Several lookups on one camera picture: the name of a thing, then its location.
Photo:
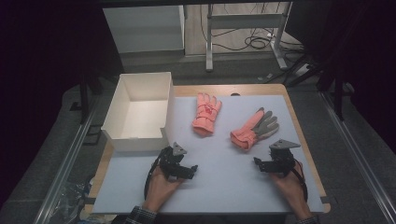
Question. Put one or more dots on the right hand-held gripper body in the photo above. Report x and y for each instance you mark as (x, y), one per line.
(283, 160)

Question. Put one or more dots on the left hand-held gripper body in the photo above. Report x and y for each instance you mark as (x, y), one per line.
(169, 160)

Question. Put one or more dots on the pink glove with grey palm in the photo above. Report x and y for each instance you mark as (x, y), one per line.
(250, 132)

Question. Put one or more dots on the white box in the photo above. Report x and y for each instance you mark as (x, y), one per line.
(141, 116)

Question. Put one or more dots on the pink glove with red print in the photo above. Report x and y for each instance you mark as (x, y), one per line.
(206, 113)

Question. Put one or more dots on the person's left hand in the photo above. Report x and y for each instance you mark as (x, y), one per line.
(158, 189)

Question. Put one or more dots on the person's right hand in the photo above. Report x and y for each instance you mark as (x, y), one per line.
(292, 189)

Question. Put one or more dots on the light blue table mat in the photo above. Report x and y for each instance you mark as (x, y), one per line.
(230, 180)

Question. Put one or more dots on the black stand leg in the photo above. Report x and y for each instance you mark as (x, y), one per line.
(338, 99)
(84, 99)

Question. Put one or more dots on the white power strip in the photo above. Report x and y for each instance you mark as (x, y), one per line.
(302, 70)

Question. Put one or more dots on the clear plastic bag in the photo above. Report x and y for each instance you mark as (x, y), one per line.
(71, 202)

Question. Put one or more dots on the white cabinet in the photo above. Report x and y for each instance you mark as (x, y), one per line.
(143, 29)

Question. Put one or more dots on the aluminium rail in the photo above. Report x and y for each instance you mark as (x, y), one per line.
(358, 155)
(67, 168)

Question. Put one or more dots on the grey metal desk frame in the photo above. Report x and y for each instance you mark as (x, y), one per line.
(246, 21)

